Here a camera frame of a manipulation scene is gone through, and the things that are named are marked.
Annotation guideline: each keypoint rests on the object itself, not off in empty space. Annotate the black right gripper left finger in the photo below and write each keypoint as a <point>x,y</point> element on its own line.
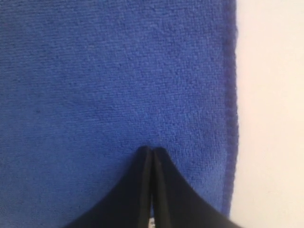
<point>128,204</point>

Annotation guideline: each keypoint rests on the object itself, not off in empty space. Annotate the blue terry towel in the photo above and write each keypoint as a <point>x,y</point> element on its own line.
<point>84,83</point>

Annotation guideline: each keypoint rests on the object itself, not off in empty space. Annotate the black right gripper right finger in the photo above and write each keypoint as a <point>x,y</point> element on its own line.
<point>175,202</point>

